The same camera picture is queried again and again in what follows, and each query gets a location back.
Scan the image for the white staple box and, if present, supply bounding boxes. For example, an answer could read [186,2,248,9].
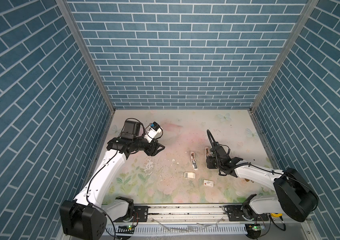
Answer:
[204,180,214,187]

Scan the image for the staple box tray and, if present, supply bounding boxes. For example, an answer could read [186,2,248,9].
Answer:
[184,172,196,179]

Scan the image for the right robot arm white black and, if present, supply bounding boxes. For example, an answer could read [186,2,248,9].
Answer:
[205,145,319,222]

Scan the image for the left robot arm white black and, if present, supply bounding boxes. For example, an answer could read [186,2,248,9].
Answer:
[59,118,165,240]

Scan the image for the yellow tape measure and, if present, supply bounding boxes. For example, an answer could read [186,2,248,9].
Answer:
[271,213,283,218]

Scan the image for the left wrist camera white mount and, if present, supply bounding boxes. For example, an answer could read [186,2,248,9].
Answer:
[144,122,163,143]

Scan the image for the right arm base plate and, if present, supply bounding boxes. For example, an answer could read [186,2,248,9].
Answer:
[222,205,269,222]

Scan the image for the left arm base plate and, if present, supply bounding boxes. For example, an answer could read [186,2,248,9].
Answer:
[118,205,149,223]

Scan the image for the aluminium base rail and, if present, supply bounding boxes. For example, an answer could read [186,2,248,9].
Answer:
[64,203,279,226]

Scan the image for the white slotted cable duct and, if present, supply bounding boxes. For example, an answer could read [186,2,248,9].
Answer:
[106,224,248,237]

